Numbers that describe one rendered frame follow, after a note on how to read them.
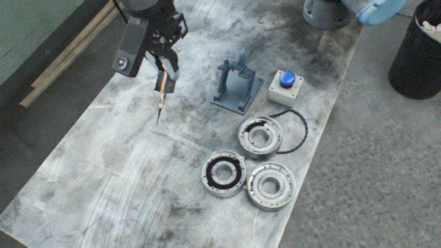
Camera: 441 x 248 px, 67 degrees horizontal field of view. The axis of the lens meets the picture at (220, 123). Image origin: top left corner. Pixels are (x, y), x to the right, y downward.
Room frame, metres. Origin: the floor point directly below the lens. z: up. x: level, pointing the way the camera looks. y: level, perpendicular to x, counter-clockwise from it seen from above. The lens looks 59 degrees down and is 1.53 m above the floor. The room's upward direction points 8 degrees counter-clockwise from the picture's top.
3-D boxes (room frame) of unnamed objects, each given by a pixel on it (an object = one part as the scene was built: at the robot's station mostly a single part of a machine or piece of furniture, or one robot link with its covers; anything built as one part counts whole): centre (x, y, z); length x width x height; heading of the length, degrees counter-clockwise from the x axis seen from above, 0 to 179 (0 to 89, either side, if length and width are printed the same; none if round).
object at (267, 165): (0.25, -0.09, 0.82); 0.10 x 0.10 x 0.04
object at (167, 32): (0.52, 0.10, 1.09); 0.09 x 0.08 x 0.12; 142
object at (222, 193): (0.29, 0.01, 0.82); 0.10 x 0.10 x 0.04
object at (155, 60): (0.53, 0.11, 0.98); 0.06 x 0.03 x 0.09; 142
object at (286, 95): (0.51, -0.19, 0.82); 0.08 x 0.07 x 0.05; 147
